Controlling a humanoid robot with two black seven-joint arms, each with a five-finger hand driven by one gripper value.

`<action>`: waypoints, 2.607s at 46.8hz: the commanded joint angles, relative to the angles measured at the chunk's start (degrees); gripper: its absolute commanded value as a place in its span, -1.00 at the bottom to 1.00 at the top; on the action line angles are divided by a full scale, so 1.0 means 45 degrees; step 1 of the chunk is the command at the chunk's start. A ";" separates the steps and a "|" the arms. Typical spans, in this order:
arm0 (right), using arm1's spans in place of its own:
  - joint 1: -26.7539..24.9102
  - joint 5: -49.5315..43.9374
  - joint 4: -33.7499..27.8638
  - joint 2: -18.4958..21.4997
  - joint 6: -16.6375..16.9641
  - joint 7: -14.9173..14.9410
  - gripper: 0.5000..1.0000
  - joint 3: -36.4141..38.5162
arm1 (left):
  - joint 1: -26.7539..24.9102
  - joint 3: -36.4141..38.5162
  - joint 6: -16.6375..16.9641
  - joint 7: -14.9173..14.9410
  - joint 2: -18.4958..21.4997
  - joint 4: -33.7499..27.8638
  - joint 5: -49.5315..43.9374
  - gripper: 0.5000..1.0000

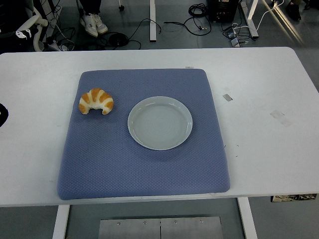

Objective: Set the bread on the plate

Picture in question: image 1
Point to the round grey plate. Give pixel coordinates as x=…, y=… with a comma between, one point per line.
x=159, y=123

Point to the clear tape piece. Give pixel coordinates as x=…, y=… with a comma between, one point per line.
x=285, y=122
x=276, y=114

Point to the person's dark foot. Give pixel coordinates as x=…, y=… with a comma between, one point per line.
x=294, y=11

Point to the grey power adapter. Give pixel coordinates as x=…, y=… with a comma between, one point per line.
x=234, y=42

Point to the person's leg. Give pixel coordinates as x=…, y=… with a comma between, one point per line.
x=96, y=6
x=83, y=6

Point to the golden striped croissant bread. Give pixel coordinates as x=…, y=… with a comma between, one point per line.
x=96, y=98

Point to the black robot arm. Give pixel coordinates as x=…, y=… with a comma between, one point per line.
x=3, y=115

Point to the small black caster wheel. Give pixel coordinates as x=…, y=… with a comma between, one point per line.
x=121, y=7

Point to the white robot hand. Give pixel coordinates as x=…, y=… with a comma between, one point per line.
x=23, y=34

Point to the blue quilted mat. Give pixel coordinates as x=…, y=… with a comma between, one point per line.
x=124, y=171

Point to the white table leg with foot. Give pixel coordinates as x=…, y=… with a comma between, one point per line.
x=251, y=15
x=152, y=20

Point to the under-table control box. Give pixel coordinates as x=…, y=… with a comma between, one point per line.
x=294, y=198

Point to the white table support leg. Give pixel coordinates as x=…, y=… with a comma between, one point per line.
x=61, y=221
x=248, y=219

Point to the white power strip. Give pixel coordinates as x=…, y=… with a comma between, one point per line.
x=58, y=46

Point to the white office chair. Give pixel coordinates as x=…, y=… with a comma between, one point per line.
x=37, y=21

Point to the grey tape piece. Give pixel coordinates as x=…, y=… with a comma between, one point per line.
x=227, y=97

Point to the black equipment box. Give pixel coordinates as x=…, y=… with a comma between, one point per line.
x=221, y=10

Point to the grey metal plate with screws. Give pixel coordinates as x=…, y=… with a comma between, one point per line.
x=159, y=229

